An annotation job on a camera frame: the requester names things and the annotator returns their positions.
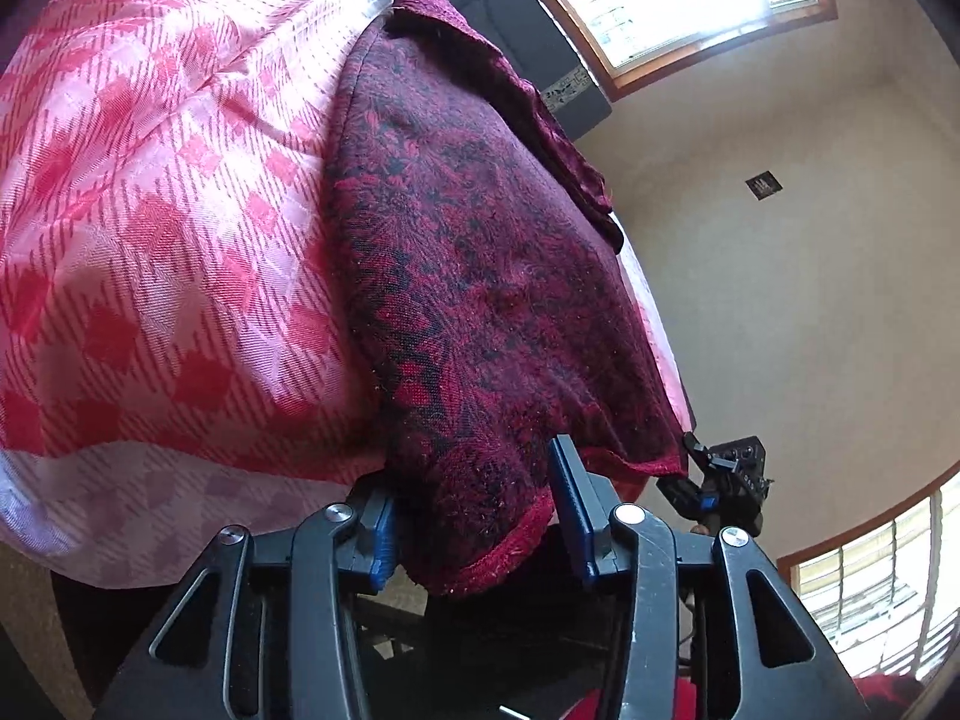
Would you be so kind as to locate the dark grey upholstered headboard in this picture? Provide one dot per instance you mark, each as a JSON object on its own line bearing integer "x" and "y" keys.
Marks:
{"x": 539, "y": 50}

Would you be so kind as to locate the wooden framed side window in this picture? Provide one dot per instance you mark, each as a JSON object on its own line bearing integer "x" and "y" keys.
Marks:
{"x": 887, "y": 600}

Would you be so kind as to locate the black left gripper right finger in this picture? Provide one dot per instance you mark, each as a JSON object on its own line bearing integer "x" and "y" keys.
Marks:
{"x": 621, "y": 549}

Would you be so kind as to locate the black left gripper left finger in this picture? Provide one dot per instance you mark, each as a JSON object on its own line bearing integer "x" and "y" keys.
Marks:
{"x": 307, "y": 579}

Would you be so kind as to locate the dark red floral garment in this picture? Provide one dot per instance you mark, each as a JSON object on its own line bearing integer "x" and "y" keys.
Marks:
{"x": 479, "y": 264}

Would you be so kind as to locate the pink checked bed sheet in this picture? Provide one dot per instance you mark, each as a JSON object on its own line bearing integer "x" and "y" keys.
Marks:
{"x": 175, "y": 348}

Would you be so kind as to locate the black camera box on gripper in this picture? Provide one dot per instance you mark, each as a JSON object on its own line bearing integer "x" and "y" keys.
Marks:
{"x": 748, "y": 456}

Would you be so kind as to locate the dark wall switch plate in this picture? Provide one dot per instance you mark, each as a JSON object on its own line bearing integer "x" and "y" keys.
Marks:
{"x": 764, "y": 185}

